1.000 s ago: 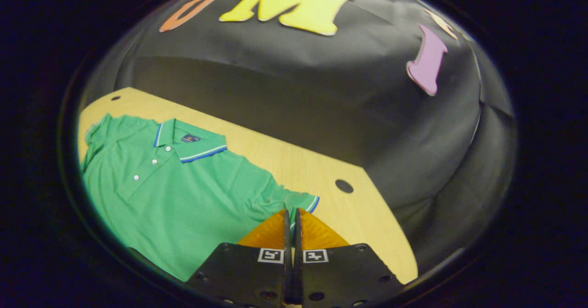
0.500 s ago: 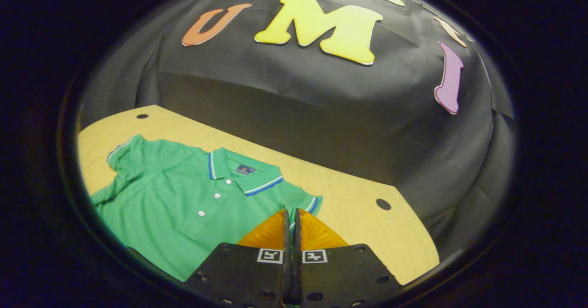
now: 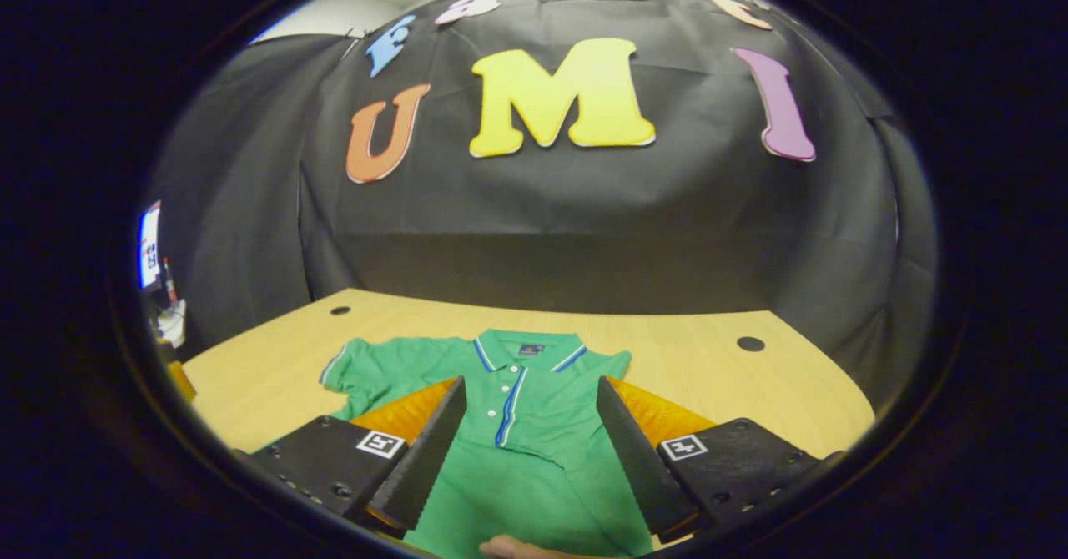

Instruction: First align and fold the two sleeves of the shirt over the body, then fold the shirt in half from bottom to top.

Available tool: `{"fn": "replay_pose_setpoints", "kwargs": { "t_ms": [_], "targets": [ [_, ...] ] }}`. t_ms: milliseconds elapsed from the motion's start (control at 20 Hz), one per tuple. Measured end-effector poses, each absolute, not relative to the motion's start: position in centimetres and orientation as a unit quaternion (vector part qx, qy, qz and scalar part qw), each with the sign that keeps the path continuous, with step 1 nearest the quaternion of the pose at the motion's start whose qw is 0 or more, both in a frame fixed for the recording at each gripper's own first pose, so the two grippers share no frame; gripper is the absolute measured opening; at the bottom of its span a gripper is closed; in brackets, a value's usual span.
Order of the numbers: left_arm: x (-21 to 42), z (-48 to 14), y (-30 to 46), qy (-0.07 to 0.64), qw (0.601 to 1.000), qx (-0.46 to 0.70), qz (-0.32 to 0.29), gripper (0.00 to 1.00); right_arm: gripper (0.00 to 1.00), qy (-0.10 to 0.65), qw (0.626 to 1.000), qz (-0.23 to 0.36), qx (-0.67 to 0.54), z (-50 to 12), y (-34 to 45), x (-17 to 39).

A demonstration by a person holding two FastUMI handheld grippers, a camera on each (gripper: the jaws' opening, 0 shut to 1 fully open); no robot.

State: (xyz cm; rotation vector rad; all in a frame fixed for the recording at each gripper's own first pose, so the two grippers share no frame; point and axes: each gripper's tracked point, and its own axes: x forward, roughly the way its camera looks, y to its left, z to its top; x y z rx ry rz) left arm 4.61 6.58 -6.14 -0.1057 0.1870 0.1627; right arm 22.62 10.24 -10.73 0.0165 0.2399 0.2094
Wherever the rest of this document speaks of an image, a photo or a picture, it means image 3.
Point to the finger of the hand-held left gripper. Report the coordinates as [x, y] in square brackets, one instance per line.
[180, 380]

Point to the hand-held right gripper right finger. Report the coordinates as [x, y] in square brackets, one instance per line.
[634, 459]

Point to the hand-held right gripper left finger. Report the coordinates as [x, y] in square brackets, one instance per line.
[421, 467]

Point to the green T-shirt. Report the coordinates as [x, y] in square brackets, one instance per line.
[534, 492]

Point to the lit screen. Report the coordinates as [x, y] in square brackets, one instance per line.
[150, 246]

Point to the black backdrop cloth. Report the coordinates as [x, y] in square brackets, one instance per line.
[542, 234]

